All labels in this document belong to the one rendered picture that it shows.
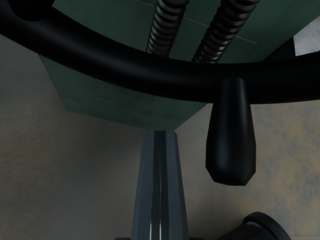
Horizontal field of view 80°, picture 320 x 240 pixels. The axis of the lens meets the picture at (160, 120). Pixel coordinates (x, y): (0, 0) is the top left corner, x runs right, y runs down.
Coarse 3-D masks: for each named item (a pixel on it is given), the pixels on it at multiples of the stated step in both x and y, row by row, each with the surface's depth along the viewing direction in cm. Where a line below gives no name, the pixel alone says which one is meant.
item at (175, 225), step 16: (160, 144) 9; (176, 144) 9; (160, 160) 8; (176, 160) 8; (160, 176) 8; (176, 176) 8; (160, 192) 7; (176, 192) 7; (160, 208) 6; (176, 208) 6; (160, 224) 6; (176, 224) 6
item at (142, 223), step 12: (156, 132) 10; (144, 144) 9; (156, 144) 9; (144, 156) 9; (156, 156) 9; (144, 168) 8; (156, 168) 8; (144, 180) 7; (156, 180) 7; (144, 192) 7; (156, 192) 7; (144, 204) 7; (156, 204) 7; (144, 216) 6; (156, 216) 6; (132, 228) 6; (144, 228) 6; (156, 228) 6
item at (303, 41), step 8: (312, 24) 32; (304, 32) 31; (312, 32) 31; (288, 40) 30; (296, 40) 30; (304, 40) 30; (312, 40) 31; (280, 48) 32; (288, 48) 30; (296, 48) 29; (304, 48) 30; (312, 48) 30; (272, 56) 33; (280, 56) 31; (288, 56) 30
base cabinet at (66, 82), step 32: (64, 0) 29; (96, 0) 29; (128, 0) 28; (192, 0) 27; (288, 0) 25; (128, 32) 33; (192, 32) 31; (256, 32) 30; (288, 32) 29; (64, 96) 64; (96, 96) 60; (128, 96) 56; (160, 128) 80
